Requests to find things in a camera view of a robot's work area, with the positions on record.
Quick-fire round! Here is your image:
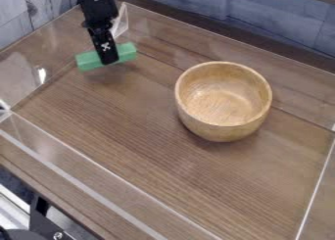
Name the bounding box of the clear acrylic tray wall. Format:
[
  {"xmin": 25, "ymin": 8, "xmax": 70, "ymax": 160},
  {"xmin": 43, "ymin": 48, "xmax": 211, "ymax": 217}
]
[{"xmin": 0, "ymin": 105, "xmax": 222, "ymax": 240}]

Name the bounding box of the round wooden bowl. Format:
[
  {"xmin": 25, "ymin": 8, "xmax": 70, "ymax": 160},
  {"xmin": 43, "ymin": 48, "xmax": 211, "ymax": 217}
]
[{"xmin": 174, "ymin": 61, "xmax": 274, "ymax": 142}]

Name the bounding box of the black table leg bracket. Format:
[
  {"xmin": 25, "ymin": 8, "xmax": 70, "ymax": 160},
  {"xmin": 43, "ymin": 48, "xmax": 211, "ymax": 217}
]
[{"xmin": 28, "ymin": 195, "xmax": 96, "ymax": 240}]

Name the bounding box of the green rectangular block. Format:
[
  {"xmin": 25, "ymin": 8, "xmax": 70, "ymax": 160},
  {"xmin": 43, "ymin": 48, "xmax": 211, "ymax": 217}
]
[{"xmin": 75, "ymin": 42, "xmax": 138, "ymax": 72}]

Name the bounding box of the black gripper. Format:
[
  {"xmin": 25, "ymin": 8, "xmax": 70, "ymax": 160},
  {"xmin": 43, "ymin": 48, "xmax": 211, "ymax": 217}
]
[{"xmin": 78, "ymin": 0, "xmax": 119, "ymax": 65}]

